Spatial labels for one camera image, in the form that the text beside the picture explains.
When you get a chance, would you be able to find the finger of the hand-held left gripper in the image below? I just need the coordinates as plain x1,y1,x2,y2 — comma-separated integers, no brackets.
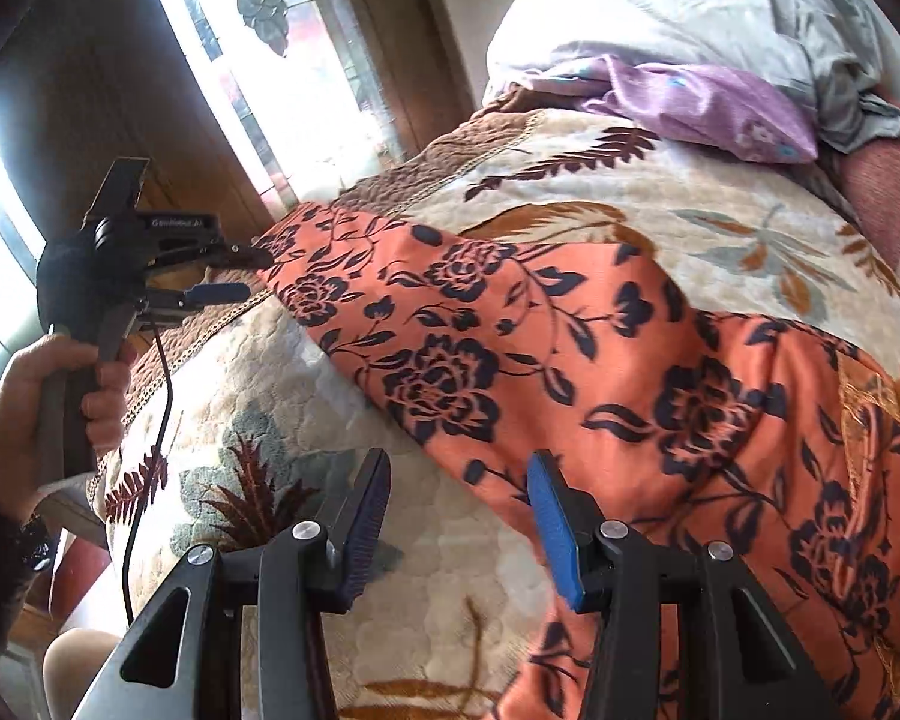
214,237,275,271
150,281,253,316

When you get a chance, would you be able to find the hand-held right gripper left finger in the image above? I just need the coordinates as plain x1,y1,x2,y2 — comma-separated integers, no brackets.
71,448,392,720

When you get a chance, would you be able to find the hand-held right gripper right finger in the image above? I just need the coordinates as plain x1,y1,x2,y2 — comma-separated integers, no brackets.
526,450,833,720

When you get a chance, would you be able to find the orange floral garment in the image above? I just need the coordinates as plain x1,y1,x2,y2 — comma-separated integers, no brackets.
251,201,900,720

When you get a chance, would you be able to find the person's left hand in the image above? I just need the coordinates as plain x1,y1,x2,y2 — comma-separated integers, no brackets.
0,334,140,522

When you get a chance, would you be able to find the person's knee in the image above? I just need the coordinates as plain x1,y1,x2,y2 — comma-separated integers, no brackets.
41,628,125,720

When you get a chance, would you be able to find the cream floral blanket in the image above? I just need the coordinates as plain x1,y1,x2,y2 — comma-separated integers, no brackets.
94,86,900,720

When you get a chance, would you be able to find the purple floral cloth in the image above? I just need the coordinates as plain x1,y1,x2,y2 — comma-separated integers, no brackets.
510,56,822,164

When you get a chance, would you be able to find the grey quilt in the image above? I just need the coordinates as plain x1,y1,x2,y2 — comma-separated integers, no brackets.
484,0,900,158

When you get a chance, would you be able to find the reddish pink cloth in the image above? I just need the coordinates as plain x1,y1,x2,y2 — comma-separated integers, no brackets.
832,101,900,263

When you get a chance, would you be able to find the black cable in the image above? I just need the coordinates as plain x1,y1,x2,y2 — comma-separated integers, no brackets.
122,319,175,625

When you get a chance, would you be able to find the wooden window frame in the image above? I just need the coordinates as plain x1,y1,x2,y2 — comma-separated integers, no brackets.
0,0,488,361

